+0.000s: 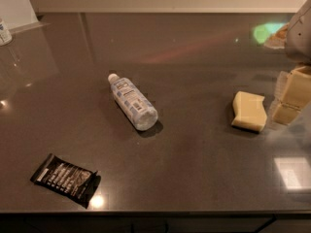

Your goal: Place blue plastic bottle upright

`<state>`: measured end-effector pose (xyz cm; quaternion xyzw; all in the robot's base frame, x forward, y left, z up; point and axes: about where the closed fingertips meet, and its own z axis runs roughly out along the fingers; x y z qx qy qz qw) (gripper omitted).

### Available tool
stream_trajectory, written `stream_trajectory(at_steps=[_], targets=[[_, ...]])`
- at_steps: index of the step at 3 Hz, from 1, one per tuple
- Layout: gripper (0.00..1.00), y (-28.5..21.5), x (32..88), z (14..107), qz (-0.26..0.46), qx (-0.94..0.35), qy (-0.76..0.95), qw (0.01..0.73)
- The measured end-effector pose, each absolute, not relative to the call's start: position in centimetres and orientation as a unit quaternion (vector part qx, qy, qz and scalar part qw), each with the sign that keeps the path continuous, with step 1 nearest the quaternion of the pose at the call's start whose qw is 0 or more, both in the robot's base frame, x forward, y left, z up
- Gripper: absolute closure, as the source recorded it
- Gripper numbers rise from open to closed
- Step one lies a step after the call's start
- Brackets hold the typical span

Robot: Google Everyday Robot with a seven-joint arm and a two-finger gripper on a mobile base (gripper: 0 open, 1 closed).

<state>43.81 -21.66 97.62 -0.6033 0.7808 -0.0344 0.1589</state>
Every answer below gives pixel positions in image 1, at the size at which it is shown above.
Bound white board at back left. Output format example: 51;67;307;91
0;0;48;33

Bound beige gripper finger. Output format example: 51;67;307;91
274;65;311;110
270;100;300;125

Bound yellow sponge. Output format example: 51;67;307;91
231;91;267;132

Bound white bottle at left edge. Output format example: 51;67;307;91
0;18;13;46

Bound clear blue-labelled plastic bottle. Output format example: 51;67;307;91
108;74;158;131

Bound black snack wrapper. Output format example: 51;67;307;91
30;153;101;208

